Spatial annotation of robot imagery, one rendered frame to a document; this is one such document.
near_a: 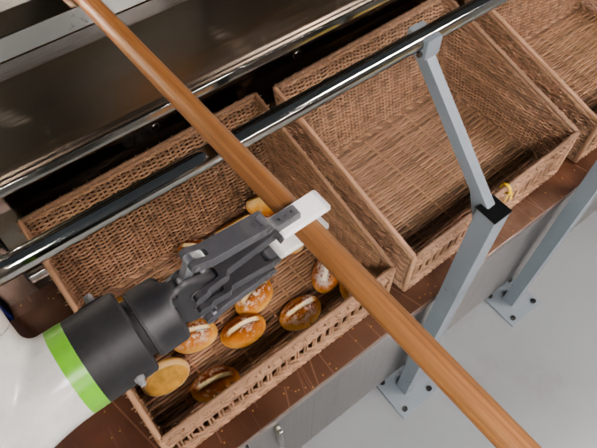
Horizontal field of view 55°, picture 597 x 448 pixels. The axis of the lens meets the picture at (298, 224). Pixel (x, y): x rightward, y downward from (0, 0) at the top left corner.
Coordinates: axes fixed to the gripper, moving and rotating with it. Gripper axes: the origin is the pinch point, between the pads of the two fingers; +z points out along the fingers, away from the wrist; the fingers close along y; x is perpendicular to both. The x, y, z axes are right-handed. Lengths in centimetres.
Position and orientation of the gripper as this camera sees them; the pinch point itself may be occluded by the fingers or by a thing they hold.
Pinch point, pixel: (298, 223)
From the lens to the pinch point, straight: 64.2
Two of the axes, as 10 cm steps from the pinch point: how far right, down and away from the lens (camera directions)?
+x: 6.2, 6.6, -4.3
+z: 7.9, -5.1, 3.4
